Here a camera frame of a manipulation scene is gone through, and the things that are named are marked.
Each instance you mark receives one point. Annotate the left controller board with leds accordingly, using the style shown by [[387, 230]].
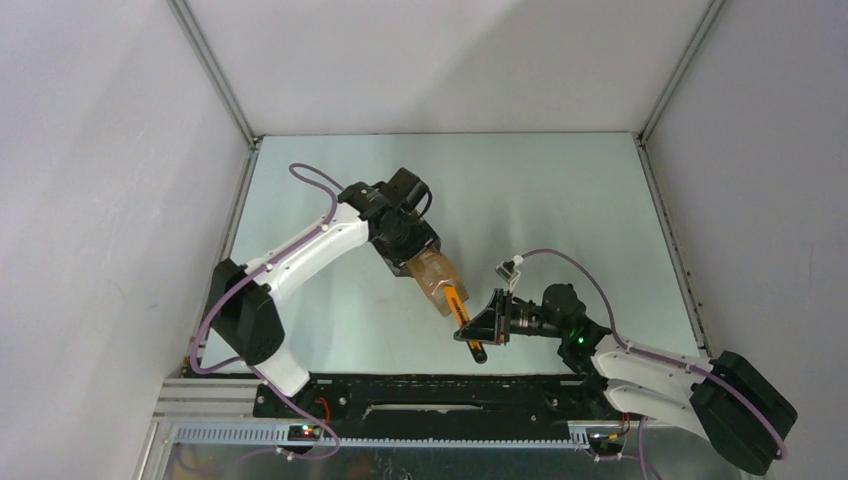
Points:
[[304, 433]]

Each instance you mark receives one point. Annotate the left aluminium frame post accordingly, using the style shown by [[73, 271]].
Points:
[[199, 43]]

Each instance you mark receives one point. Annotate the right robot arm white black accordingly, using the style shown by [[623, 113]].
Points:
[[725, 400]]

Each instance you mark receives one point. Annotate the aluminium frame post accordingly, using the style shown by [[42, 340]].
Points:
[[696, 41], [199, 43]]

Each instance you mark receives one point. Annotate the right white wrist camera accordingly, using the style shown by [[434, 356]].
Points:
[[509, 271]]

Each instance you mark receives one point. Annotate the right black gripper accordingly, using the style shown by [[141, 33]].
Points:
[[493, 324]]

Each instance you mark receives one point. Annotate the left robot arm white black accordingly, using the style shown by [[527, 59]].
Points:
[[244, 300]]

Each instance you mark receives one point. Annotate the controller board with leds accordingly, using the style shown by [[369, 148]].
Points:
[[304, 433], [606, 445]]

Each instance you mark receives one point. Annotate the right aluminium frame post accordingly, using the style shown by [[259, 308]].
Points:
[[696, 41]]

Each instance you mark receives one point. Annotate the right controller board with leds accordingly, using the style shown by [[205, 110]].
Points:
[[606, 445]]

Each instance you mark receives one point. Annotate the brown cardboard express box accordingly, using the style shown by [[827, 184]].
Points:
[[433, 271]]

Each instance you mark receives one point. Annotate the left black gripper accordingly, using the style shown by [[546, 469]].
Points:
[[424, 237]]

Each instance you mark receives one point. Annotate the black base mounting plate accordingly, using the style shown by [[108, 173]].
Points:
[[448, 407]]

